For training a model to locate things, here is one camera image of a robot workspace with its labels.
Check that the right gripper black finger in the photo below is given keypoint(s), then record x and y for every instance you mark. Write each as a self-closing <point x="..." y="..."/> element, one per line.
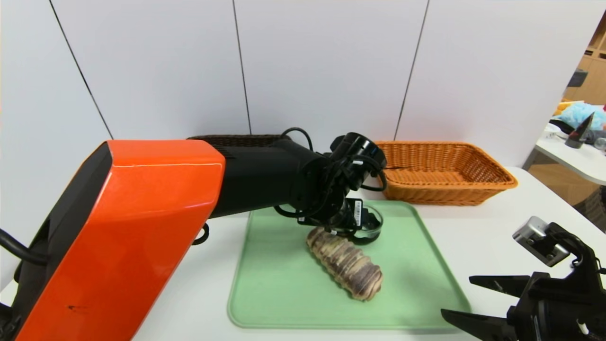
<point x="502" y="283"/>
<point x="483" y="327"/>

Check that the white side table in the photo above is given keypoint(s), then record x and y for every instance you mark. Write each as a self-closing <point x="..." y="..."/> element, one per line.
<point x="577" y="163"/>

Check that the dark brown wicker basket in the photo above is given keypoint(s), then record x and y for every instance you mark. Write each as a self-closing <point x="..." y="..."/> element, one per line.
<point x="236" y="140"/>

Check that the orange plush item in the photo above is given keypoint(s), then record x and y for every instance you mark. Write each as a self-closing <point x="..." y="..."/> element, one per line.
<point x="562" y="108"/>

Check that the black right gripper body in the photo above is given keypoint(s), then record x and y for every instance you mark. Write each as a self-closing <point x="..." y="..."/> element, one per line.
<point x="526" y="299"/>

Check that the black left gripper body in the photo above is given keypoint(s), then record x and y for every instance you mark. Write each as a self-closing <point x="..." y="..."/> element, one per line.
<point x="357" y="211"/>

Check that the orange wicker basket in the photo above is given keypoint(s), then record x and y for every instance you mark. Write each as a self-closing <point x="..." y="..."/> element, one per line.
<point x="450" y="194"/>

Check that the dark woven object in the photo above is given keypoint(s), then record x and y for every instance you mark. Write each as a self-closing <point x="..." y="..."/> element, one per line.
<point x="594" y="210"/>

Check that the black cone object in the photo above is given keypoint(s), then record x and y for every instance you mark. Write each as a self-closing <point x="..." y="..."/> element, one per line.
<point x="578" y="135"/>

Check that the light green plastic tray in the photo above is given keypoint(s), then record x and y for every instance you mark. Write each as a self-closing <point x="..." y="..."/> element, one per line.
<point x="284" y="293"/>

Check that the marbled twisted bread roll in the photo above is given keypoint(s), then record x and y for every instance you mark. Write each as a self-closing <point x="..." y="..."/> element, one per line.
<point x="345" y="265"/>

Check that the light blue fluffy item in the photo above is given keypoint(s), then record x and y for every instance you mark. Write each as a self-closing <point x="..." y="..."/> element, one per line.
<point x="577" y="115"/>

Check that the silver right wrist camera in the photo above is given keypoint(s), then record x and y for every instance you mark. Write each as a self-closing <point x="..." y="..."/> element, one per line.
<point x="539" y="239"/>

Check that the wooden shelf unit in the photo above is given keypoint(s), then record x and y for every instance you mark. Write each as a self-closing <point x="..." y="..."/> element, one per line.
<point x="594" y="80"/>

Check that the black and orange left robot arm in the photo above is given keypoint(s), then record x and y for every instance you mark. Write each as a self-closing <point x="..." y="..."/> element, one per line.
<point x="142" y="227"/>

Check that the black right camera mount bracket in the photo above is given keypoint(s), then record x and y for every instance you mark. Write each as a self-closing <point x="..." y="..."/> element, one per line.
<point x="584" y="265"/>

